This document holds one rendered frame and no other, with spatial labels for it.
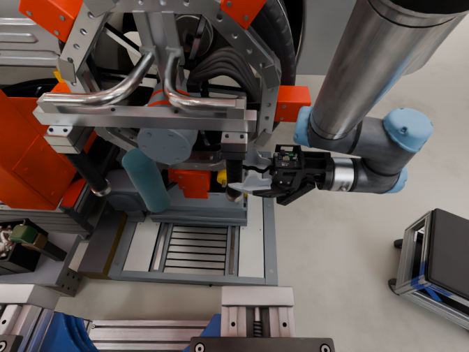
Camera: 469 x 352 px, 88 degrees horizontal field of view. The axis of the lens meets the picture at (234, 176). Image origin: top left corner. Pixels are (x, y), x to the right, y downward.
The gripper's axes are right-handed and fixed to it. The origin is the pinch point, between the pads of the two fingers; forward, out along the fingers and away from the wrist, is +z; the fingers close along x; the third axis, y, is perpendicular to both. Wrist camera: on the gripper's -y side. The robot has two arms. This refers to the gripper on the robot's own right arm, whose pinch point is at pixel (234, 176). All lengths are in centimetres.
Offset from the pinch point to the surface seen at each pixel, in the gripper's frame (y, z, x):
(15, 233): -17, 58, 9
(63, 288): -72, 76, 12
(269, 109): 2.9, -8.2, -20.5
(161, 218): -70, 39, -23
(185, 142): 4.1, 11.5, -6.1
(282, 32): 18.6, -9.8, -29.0
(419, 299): -68, -78, 9
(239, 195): -6.5, -1.2, 1.2
